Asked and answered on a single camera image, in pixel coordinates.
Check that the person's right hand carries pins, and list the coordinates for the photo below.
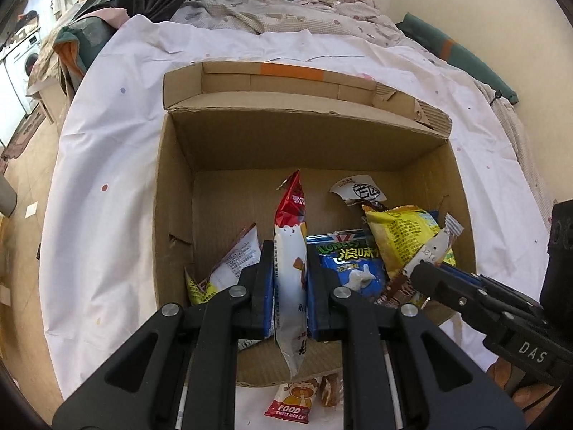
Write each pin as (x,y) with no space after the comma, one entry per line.
(528,394)

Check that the white washing machine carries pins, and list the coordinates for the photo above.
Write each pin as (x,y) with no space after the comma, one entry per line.
(22,67)

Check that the yellow snack packet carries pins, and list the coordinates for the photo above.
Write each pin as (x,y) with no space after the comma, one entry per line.
(398,233)

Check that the grey dotted quilt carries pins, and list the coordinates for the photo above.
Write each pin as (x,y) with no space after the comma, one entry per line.
(286,18)

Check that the pink cloth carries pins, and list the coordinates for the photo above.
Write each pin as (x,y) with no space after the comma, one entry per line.
(358,2)

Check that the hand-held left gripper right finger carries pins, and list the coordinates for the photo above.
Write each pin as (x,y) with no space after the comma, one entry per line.
(312,302)

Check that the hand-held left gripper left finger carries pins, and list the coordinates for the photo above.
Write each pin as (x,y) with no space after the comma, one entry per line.
(268,298)

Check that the red and white snack packet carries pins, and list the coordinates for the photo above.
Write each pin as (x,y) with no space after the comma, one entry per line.
(291,242)

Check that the blue and green snack packet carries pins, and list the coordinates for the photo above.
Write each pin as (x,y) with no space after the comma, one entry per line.
(353,255)

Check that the grey trash bin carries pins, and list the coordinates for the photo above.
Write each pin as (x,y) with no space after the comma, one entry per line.
(6,195)

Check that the paper sheet on floor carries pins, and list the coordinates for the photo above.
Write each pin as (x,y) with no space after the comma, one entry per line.
(32,209)

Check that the green bolster with orange band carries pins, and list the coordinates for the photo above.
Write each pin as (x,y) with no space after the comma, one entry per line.
(456,53)

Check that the white and brown snack packet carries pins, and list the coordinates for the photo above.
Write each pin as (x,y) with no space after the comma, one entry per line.
(432,248)

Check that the yellow bear wafer packet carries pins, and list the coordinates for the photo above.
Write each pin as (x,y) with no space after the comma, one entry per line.
(232,260)

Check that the small beige bedside table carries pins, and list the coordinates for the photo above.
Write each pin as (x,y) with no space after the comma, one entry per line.
(49,98)

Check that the white bed sheet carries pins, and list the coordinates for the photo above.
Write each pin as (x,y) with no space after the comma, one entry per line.
(112,143)

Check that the red cartoon snack packet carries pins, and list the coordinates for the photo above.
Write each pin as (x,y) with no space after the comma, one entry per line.
(293,403)

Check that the beige knitted blanket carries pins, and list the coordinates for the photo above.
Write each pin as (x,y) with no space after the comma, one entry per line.
(515,143)

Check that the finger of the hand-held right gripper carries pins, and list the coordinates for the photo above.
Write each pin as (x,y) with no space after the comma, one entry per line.
(501,293)
(452,295)

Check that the torn white round-logo packet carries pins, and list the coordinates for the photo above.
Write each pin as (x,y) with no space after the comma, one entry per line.
(358,190)

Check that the cardboard box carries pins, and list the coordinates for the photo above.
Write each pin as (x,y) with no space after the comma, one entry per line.
(291,152)

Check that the brown patterned rug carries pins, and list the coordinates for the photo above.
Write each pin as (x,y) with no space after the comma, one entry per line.
(22,134)

